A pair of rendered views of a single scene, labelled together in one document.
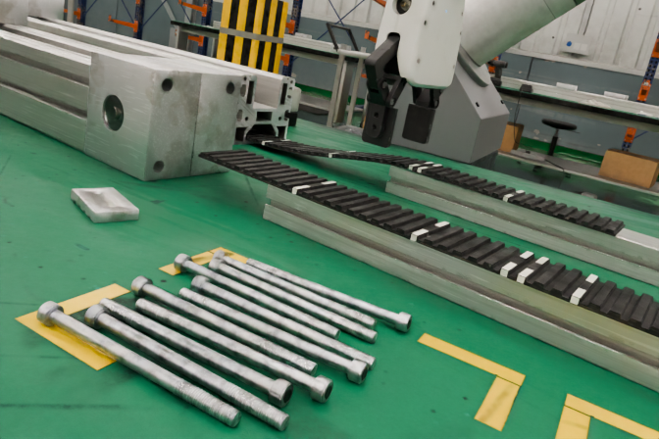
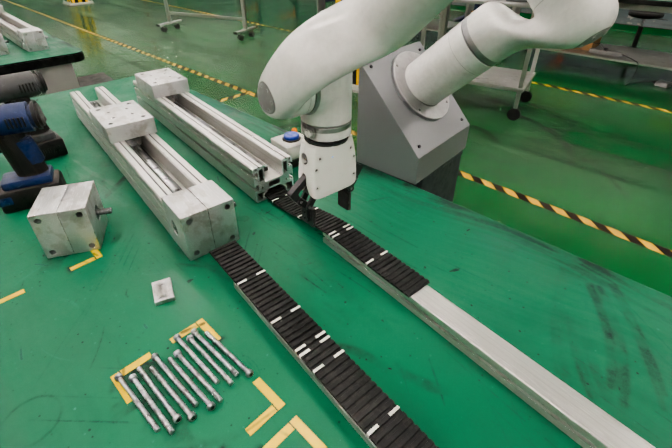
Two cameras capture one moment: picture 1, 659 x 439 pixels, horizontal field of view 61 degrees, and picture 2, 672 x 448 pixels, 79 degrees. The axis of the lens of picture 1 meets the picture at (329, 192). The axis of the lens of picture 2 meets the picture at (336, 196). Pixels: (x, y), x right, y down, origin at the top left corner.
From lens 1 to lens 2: 0.44 m
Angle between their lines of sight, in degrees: 23
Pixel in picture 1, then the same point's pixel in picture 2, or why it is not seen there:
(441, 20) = (330, 162)
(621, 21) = not seen: outside the picture
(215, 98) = (219, 215)
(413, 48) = (312, 184)
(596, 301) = (321, 374)
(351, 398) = (204, 418)
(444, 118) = (398, 156)
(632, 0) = not seen: outside the picture
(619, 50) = not seen: outside the picture
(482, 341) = (283, 381)
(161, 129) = (192, 239)
